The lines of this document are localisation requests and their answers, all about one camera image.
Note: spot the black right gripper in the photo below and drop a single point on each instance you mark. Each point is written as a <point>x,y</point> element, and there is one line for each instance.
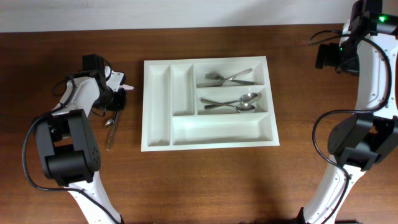
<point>330,59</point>

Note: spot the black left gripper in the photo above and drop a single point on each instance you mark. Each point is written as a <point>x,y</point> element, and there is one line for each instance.
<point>119,101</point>

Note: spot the small steel teaspoon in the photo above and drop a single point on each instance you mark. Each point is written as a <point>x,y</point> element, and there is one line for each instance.
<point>109,122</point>

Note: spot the steel kitchen tongs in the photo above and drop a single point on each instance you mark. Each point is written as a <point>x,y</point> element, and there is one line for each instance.
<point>113,130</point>

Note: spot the steel fork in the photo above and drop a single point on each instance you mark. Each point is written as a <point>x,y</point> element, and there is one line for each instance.
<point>230,81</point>
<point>239,74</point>

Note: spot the large steel spoon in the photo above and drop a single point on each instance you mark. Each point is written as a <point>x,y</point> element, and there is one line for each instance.
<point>249,98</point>
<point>240,108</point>

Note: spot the pink plastic knife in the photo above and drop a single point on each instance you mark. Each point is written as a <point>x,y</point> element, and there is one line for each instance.
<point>126,87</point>

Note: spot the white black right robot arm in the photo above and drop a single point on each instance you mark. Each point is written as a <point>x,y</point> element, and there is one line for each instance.
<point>366,47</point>

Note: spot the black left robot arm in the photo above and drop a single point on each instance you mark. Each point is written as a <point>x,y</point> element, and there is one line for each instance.
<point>68,151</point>

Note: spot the white plastic cutlery tray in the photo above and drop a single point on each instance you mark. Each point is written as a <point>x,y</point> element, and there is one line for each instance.
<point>174,118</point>

